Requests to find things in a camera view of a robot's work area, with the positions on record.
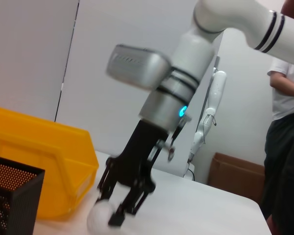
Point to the white paper ball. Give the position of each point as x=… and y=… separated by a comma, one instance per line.
x=99, y=218

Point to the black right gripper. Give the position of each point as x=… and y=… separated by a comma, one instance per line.
x=139, y=156

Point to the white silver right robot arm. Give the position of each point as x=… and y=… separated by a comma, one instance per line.
x=193, y=56

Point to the yellow plastic bin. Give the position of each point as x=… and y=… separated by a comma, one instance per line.
x=39, y=147

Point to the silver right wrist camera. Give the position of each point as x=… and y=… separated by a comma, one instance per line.
x=137, y=66

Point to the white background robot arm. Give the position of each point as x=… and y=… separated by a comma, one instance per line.
x=218, y=90

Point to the person in white shirt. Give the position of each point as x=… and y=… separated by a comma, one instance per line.
x=284, y=147

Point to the person bare forearm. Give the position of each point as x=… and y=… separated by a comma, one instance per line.
x=284, y=84

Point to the brown cardboard box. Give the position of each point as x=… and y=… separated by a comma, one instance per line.
x=235, y=176

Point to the black mesh pen holder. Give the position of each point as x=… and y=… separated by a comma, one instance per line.
x=12, y=195

